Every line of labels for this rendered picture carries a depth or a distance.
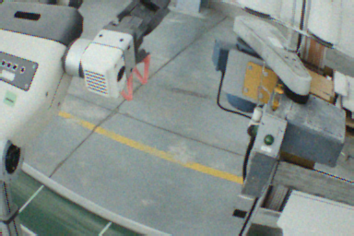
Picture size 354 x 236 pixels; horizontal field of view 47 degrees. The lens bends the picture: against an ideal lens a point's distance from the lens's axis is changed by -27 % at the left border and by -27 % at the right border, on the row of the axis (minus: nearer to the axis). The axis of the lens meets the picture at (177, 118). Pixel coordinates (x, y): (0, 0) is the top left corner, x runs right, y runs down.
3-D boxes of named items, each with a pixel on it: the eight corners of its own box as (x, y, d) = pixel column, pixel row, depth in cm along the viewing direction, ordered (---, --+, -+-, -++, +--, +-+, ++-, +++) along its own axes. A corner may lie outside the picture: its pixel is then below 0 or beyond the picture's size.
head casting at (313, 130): (238, 193, 140) (266, 100, 125) (259, 152, 160) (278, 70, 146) (316, 213, 133) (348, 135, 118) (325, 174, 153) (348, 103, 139)
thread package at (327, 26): (305, 32, 139) (310, -8, 131) (307, 24, 151) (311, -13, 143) (340, 50, 135) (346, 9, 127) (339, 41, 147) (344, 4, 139)
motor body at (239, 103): (218, 106, 179) (230, 41, 166) (230, 89, 191) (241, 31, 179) (258, 121, 175) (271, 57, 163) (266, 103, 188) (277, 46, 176)
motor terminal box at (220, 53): (213, 77, 172) (218, 47, 166) (209, 65, 180) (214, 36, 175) (236, 81, 173) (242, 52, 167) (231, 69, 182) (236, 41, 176)
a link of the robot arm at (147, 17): (126, 17, 111) (143, 29, 113) (147, -6, 116) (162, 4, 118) (109, 31, 118) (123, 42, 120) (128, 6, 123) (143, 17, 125)
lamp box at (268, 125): (252, 150, 127) (261, 119, 123) (255, 142, 131) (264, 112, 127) (276, 158, 126) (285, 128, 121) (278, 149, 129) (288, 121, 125)
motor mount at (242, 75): (220, 92, 172) (228, 49, 164) (225, 85, 177) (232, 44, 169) (292, 120, 165) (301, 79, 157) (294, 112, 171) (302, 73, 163)
